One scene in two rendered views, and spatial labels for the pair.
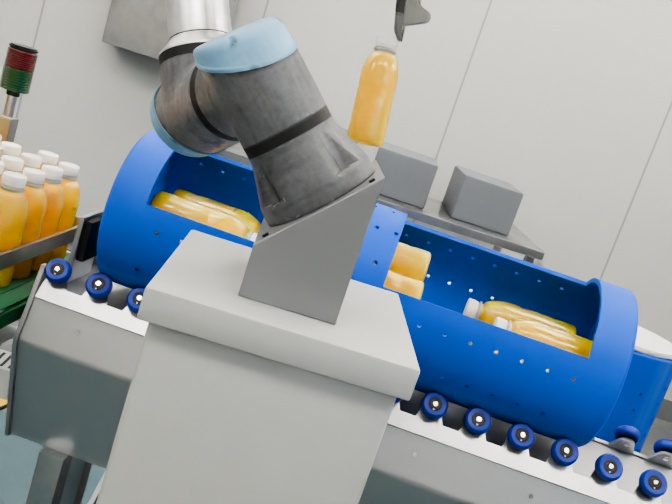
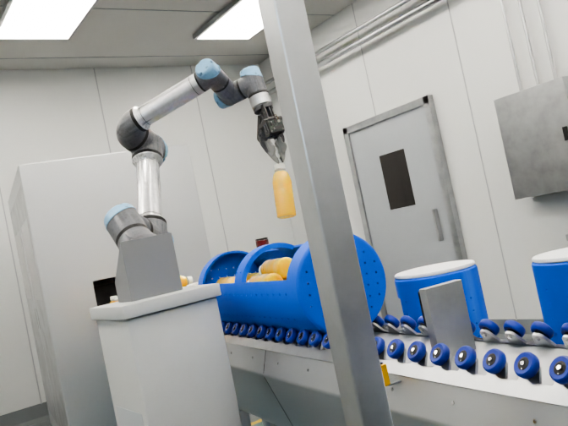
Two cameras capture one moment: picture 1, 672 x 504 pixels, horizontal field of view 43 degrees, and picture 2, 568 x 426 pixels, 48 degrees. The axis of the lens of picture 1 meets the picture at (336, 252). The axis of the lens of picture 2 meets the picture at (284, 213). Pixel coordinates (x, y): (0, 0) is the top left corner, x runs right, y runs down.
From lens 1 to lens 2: 203 cm
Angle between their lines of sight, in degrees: 62
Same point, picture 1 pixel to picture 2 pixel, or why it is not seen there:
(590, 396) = (292, 300)
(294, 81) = (116, 222)
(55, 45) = (505, 215)
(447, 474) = (286, 369)
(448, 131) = not seen: outside the picture
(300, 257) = (120, 281)
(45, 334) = not seen: hidden behind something
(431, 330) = (253, 295)
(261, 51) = (107, 218)
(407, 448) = (275, 361)
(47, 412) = not seen: hidden behind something
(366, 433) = (128, 338)
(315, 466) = (127, 357)
